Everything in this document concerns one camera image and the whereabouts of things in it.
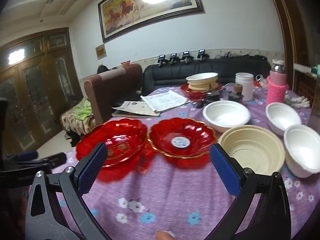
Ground beige plastic bowl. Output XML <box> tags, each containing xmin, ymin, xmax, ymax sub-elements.
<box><xmin>219</xmin><ymin>125</ymin><xmax>285</xmax><ymax>175</ymax></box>

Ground red plate with gold print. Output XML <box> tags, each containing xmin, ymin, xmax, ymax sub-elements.
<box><xmin>75</xmin><ymin>118</ymin><xmax>148</xmax><ymax>168</ymax></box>

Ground large white foam bowl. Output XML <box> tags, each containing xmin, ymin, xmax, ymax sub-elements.
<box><xmin>202</xmin><ymin>100</ymin><xmax>251</xmax><ymax>133</ymax></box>

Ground red plate with sticker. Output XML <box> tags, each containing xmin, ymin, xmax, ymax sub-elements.
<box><xmin>147</xmin><ymin>118</ymin><xmax>217</xmax><ymax>159</ymax></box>

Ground small white foam bowl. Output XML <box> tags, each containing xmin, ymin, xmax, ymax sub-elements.
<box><xmin>283</xmin><ymin>125</ymin><xmax>319</xmax><ymax>178</ymax></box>
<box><xmin>265</xmin><ymin>102</ymin><xmax>302</xmax><ymax>136</ymax></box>

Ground stack of beige bowls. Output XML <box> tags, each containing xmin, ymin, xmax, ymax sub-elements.
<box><xmin>186</xmin><ymin>72</ymin><xmax>219</xmax><ymax>92</ymax></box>

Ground operator hand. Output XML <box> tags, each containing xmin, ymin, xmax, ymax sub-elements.
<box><xmin>155</xmin><ymin>231</ymin><xmax>175</xmax><ymax>240</ymax></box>

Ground green patterned blanket pile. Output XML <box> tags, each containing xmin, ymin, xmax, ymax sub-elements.
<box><xmin>60</xmin><ymin>97</ymin><xmax>96</xmax><ymax>135</ymax></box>

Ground black battery charger right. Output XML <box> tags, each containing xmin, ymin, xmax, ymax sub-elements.
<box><xmin>228</xmin><ymin>92</ymin><xmax>244</xmax><ymax>103</ymax></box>

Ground black battery charger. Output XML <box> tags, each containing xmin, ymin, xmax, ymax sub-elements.
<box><xmin>204</xmin><ymin>90</ymin><xmax>220</xmax><ymax>105</ymax></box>
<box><xmin>228</xmin><ymin>92</ymin><xmax>244</xmax><ymax>103</ymax></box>

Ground beige magazine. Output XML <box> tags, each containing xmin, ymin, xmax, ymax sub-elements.
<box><xmin>112</xmin><ymin>101</ymin><xmax>160</xmax><ymax>118</ymax></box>

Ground black battery charger left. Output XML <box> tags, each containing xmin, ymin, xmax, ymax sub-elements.
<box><xmin>204</xmin><ymin>90</ymin><xmax>220</xmax><ymax>105</ymax></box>

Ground red tray under stack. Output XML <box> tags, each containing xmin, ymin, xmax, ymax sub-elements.
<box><xmin>180</xmin><ymin>83</ymin><xmax>222</xmax><ymax>101</ymax></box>

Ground brown tape roll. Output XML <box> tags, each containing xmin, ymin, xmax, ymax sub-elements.
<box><xmin>234</xmin><ymin>84</ymin><xmax>242</xmax><ymax>93</ymax></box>

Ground dark wooden cabinet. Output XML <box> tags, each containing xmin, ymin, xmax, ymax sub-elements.
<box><xmin>1</xmin><ymin>28</ymin><xmax>82</xmax><ymax>154</ymax></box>

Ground white plastic jar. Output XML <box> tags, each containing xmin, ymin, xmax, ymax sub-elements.
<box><xmin>235</xmin><ymin>73</ymin><xmax>254</xmax><ymax>101</ymax></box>

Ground brown armchair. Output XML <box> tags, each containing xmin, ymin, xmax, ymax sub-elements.
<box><xmin>84</xmin><ymin>64</ymin><xmax>143</xmax><ymax>125</ymax></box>

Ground white knitted gloves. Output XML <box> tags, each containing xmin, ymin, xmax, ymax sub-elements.
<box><xmin>285</xmin><ymin>95</ymin><xmax>310</xmax><ymax>109</ymax></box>

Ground pink knitted sleeve bottle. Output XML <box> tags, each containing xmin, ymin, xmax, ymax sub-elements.
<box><xmin>266</xmin><ymin>59</ymin><xmax>289</xmax><ymax>105</ymax></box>

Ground open white booklet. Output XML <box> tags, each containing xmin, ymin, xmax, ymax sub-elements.
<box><xmin>140</xmin><ymin>90</ymin><xmax>190</xmax><ymax>113</ymax></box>

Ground black leather sofa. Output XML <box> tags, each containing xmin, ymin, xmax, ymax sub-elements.
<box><xmin>142</xmin><ymin>55</ymin><xmax>271</xmax><ymax>96</ymax></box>

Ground framed horse painting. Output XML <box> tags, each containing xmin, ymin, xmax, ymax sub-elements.
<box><xmin>98</xmin><ymin>0</ymin><xmax>204</xmax><ymax>43</ymax></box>

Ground small yellow wall plaque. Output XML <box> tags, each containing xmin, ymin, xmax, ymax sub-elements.
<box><xmin>95</xmin><ymin>44</ymin><xmax>107</xmax><ymax>60</ymax></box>

